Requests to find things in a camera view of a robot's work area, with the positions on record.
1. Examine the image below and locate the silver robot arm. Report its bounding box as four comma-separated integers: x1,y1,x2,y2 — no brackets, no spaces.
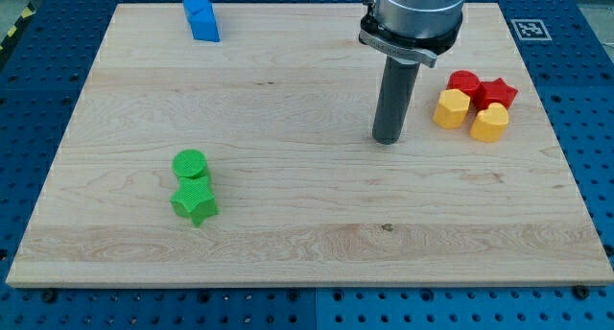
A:
359,0,465,68

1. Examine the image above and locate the light wooden board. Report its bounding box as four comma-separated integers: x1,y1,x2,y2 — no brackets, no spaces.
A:
7,3,613,288

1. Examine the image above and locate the green cylinder block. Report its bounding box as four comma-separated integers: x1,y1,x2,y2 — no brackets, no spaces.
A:
172,149,209,179

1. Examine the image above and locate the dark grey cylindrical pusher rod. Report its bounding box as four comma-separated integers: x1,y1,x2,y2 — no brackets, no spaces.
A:
372,57,419,145

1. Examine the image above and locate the green star block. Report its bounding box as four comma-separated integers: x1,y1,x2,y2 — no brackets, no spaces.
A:
170,177,219,227

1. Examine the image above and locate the yellow hexagon block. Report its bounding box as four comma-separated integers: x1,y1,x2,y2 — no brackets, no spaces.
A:
433,89,471,129

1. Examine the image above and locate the red cylinder block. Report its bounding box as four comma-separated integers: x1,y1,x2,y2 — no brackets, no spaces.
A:
446,70,481,98

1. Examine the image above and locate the blue block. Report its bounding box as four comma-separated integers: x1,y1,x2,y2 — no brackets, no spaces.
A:
182,0,221,42

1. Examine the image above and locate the yellow heart block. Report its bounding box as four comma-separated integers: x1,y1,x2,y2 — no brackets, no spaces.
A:
469,103,509,143

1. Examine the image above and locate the red star block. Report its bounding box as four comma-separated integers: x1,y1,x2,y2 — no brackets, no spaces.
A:
472,78,518,110

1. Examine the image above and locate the white fiducial marker tag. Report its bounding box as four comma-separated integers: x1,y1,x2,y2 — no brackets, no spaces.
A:
511,18,552,41

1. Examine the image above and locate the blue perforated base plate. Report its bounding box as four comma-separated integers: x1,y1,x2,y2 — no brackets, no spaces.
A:
1,0,613,329

